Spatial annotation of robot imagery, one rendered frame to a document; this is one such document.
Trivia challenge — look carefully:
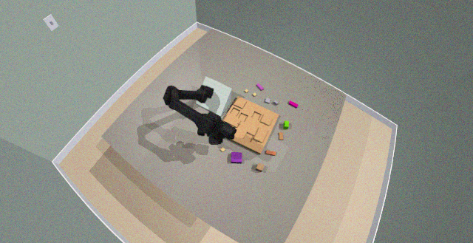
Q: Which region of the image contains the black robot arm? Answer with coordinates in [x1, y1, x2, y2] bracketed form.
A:
[163, 85, 237, 145]

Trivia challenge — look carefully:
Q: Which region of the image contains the small magenta block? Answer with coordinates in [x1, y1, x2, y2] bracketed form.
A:
[289, 100, 298, 108]

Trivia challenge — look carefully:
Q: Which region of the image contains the purple cube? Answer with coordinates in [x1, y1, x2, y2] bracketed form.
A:
[231, 152, 242, 163]

